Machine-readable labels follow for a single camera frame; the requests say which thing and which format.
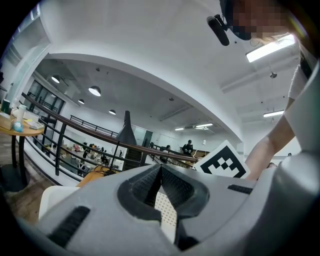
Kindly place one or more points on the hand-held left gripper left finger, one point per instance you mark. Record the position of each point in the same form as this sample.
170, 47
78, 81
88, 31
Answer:
100, 215

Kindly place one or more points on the green box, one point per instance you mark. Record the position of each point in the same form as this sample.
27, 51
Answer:
6, 107

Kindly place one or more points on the large round pendant lamp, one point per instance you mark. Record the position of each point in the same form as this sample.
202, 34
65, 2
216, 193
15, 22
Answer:
94, 91

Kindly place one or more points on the long ceiling tube light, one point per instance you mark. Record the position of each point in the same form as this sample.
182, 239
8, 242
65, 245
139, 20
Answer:
270, 48

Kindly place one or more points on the person's head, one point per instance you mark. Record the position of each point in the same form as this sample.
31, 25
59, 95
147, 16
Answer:
257, 17

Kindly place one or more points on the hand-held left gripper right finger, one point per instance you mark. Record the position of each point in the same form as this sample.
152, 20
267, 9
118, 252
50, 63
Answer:
215, 200

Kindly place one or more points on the light wooden desk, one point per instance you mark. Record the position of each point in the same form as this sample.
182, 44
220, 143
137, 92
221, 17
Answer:
92, 176

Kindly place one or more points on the wooden tissue box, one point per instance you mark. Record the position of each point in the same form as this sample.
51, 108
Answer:
6, 121

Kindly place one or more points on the short ceiling tube light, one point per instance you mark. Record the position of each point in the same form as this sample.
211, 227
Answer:
273, 113

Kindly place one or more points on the round wooden table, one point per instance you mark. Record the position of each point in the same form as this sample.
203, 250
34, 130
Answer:
25, 131

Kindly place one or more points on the white bottle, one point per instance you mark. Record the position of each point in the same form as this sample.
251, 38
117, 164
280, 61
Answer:
21, 111

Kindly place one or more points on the black metal balcony railing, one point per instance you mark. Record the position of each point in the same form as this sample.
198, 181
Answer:
95, 127

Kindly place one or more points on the person's white shirt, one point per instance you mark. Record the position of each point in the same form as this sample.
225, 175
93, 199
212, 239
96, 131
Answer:
297, 82

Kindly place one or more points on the person's right forearm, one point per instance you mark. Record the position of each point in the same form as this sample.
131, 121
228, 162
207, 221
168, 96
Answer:
270, 145

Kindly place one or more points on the black head-worn camera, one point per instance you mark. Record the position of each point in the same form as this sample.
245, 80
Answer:
220, 28

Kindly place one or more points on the wooden handrail black metal railing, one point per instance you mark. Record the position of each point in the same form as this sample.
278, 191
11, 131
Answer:
82, 128

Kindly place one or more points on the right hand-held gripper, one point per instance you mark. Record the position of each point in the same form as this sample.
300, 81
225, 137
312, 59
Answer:
223, 162

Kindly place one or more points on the black conical hood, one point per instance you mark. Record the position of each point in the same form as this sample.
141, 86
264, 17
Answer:
126, 132

